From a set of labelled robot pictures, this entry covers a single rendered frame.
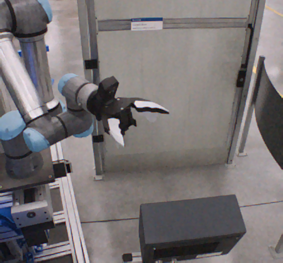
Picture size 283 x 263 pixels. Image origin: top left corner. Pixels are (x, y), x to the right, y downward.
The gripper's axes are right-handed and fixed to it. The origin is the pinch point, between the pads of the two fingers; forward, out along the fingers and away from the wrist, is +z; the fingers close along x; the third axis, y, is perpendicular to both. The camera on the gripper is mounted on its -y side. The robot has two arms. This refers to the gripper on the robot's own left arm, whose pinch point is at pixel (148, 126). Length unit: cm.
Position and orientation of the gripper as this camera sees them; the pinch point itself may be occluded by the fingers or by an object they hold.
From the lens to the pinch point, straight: 71.5
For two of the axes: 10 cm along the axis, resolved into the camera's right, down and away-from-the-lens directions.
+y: 1.0, 7.6, 6.5
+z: 7.0, 4.1, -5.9
